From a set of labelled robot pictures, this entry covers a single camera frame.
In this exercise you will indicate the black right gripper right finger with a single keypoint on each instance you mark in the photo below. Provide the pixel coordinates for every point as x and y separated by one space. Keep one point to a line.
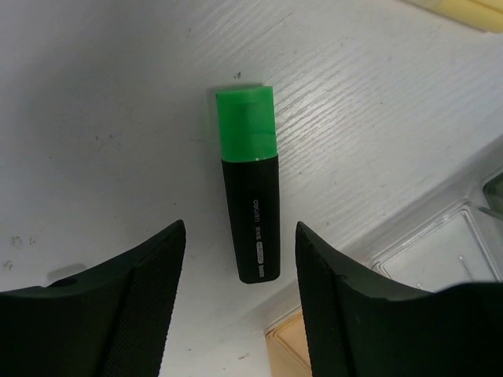
359 323

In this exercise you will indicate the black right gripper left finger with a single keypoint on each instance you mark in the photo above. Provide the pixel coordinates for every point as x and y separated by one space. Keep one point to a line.
109 320

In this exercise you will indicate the orange translucent plastic container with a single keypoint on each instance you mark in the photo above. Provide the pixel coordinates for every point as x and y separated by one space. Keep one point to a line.
286 343

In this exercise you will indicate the clear plastic container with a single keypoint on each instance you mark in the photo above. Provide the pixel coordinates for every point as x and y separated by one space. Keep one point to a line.
462 244

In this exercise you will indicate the dark grey plastic container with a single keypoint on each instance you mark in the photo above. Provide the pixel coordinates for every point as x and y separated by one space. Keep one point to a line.
488 199

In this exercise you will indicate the green cap black highlighter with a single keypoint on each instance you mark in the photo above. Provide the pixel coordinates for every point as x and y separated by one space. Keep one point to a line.
250 166

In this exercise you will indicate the yellow translucent glue stick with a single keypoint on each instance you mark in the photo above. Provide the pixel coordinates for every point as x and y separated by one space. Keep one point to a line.
483 15

